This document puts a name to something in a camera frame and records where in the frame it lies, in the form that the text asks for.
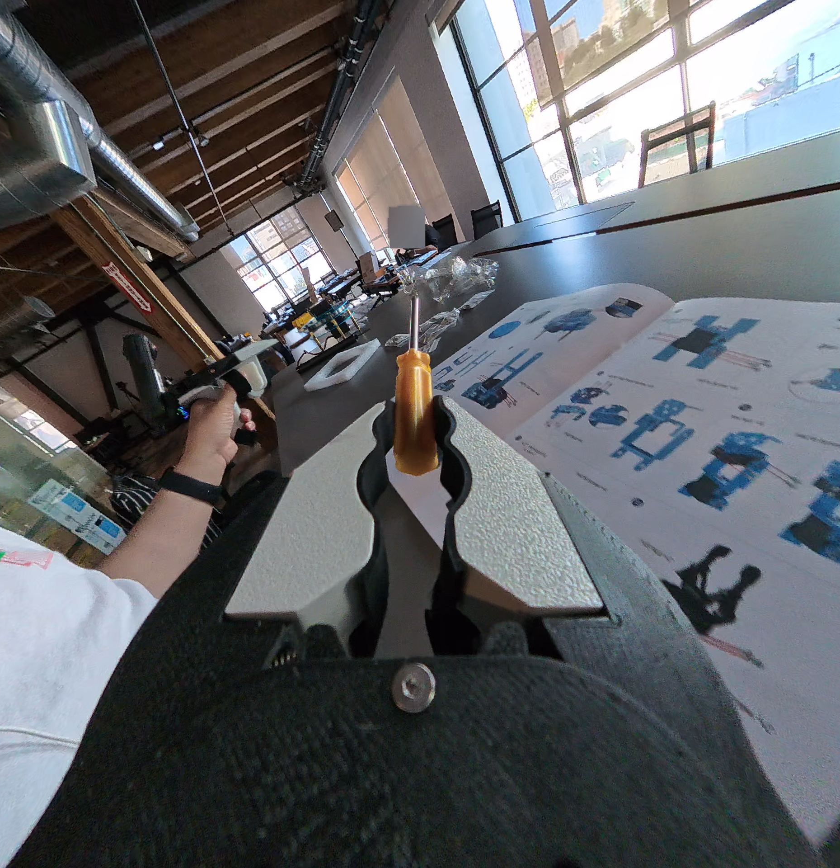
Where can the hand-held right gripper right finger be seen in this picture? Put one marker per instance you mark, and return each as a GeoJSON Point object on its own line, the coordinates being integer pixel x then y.
{"type": "Point", "coordinates": [521, 536]}

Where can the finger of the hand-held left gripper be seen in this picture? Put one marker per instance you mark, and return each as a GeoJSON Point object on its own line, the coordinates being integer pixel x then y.
{"type": "Point", "coordinates": [250, 349]}
{"type": "Point", "coordinates": [255, 380]}

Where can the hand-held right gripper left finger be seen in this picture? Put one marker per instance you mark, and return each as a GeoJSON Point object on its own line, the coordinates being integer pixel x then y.
{"type": "Point", "coordinates": [304, 536]}

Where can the person's left forearm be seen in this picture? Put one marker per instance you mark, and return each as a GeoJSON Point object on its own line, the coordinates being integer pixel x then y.
{"type": "Point", "coordinates": [162, 542]}

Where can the black desk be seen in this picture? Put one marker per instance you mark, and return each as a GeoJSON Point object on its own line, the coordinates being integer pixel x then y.
{"type": "Point", "coordinates": [596, 258]}

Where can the person's left hand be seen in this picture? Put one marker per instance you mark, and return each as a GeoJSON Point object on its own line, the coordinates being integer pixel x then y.
{"type": "Point", "coordinates": [209, 434]}

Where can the black cylinder device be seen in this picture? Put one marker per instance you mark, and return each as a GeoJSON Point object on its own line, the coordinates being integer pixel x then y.
{"type": "Point", "coordinates": [142, 373]}

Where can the small-paned window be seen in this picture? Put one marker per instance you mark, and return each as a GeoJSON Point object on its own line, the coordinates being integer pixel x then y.
{"type": "Point", "coordinates": [277, 261]}

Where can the black wristband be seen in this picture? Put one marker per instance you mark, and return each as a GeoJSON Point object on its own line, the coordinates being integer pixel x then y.
{"type": "Point", "coordinates": [189, 485]}

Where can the red white sign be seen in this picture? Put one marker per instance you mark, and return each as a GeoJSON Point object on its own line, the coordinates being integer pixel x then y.
{"type": "Point", "coordinates": [127, 288]}

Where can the striped black white cloth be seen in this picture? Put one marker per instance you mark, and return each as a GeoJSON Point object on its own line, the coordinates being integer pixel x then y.
{"type": "Point", "coordinates": [132, 508]}

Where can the group of small screw bags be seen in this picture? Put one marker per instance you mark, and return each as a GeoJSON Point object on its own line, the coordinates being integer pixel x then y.
{"type": "Point", "coordinates": [437, 322]}

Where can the open instruction manual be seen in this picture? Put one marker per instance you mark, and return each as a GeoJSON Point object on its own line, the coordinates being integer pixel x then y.
{"type": "Point", "coordinates": [664, 407]}

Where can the white blue carton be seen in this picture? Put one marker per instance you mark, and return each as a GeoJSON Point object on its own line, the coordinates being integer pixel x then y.
{"type": "Point", "coordinates": [101, 534]}
{"type": "Point", "coordinates": [60, 502]}

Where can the large crumpled clear plastic bag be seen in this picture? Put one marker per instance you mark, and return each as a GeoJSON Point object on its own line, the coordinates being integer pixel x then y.
{"type": "Point", "coordinates": [453, 275]}

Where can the black office chair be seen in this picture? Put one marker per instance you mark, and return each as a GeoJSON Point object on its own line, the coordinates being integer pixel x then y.
{"type": "Point", "coordinates": [486, 220]}
{"type": "Point", "coordinates": [445, 232]}

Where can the beige roller blind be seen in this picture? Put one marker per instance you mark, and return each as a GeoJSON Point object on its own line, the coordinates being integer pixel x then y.
{"type": "Point", "coordinates": [386, 156]}

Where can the black ceiling pipe bundle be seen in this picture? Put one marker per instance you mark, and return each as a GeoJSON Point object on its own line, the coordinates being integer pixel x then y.
{"type": "Point", "coordinates": [338, 81]}

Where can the person's white shirt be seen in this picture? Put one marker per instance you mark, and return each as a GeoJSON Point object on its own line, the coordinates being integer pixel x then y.
{"type": "Point", "coordinates": [40, 644]}

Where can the wooden chair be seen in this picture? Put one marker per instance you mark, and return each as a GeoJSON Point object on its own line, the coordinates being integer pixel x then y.
{"type": "Point", "coordinates": [677, 146]}

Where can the large-paned window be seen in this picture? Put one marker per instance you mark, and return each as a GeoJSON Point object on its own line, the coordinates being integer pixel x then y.
{"type": "Point", "coordinates": [630, 81]}

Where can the wooden support post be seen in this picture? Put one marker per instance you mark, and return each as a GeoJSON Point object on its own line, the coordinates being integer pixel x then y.
{"type": "Point", "coordinates": [155, 312]}

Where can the white foam frame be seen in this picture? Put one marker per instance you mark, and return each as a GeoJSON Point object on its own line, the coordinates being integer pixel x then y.
{"type": "Point", "coordinates": [374, 349]}

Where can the silver metal air duct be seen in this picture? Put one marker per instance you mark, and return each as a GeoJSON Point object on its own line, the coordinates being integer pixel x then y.
{"type": "Point", "coordinates": [47, 149]}

